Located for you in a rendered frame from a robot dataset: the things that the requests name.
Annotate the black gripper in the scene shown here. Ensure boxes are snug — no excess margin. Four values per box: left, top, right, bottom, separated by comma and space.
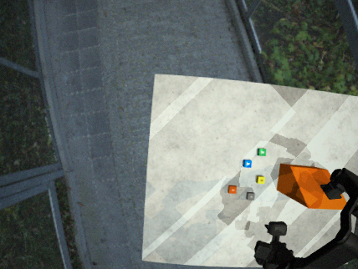
263, 221, 294, 269

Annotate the blue block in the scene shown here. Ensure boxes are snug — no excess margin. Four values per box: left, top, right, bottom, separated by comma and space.
243, 160, 252, 168

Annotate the green block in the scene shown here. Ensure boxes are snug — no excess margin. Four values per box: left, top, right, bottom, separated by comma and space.
258, 148, 266, 156

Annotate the yellow digit block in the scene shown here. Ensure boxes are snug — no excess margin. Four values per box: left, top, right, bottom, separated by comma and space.
256, 175, 265, 184

